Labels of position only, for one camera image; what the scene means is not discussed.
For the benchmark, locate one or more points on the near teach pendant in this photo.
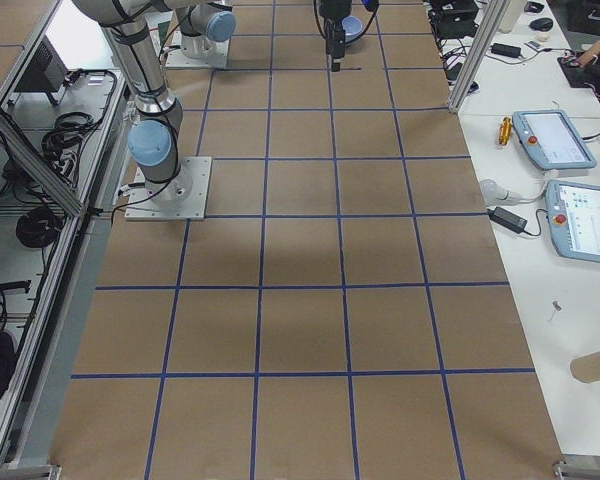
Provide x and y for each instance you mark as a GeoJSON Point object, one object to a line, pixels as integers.
{"type": "Point", "coordinates": [574, 219]}

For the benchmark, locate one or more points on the cardboard tube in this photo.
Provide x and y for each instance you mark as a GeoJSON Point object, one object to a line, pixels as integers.
{"type": "Point", "coordinates": [586, 369]}

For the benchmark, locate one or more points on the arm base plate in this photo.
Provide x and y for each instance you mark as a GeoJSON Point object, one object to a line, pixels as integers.
{"type": "Point", "coordinates": [196, 53]}
{"type": "Point", "coordinates": [184, 198]}

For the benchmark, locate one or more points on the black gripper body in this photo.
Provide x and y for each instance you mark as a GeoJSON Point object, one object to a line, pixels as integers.
{"type": "Point", "coordinates": [334, 12]}

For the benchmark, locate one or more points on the blue bowl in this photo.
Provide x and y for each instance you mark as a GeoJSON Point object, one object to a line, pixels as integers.
{"type": "Point", "coordinates": [353, 28]}

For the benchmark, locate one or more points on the black power adapter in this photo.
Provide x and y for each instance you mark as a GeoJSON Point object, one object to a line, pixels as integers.
{"type": "Point", "coordinates": [507, 219]}

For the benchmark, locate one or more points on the brown paper table cover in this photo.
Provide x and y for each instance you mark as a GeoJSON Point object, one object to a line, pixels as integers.
{"type": "Point", "coordinates": [341, 313]}

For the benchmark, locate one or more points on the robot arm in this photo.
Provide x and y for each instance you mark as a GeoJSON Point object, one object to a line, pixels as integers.
{"type": "Point", "coordinates": [126, 29]}
{"type": "Point", "coordinates": [205, 25]}

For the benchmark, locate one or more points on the black power brick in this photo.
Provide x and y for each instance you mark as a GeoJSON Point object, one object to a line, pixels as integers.
{"type": "Point", "coordinates": [506, 50]}

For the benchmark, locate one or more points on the teach pendant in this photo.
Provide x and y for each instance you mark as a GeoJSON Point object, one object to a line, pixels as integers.
{"type": "Point", "coordinates": [574, 219]}
{"type": "Point", "coordinates": [551, 141]}

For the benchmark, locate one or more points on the gold cylinder tool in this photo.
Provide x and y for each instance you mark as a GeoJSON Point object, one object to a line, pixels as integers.
{"type": "Point", "coordinates": [505, 131]}

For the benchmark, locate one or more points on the far teach pendant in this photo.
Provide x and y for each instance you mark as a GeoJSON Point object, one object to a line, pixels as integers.
{"type": "Point", "coordinates": [551, 141]}

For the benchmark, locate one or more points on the aluminium frame post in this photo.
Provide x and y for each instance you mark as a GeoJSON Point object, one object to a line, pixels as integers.
{"type": "Point", "coordinates": [490, 22]}

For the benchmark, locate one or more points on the white light bulb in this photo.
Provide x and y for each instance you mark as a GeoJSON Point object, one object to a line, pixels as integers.
{"type": "Point", "coordinates": [495, 195]}

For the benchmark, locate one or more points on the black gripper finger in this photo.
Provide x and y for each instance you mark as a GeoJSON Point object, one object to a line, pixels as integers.
{"type": "Point", "coordinates": [335, 43]}

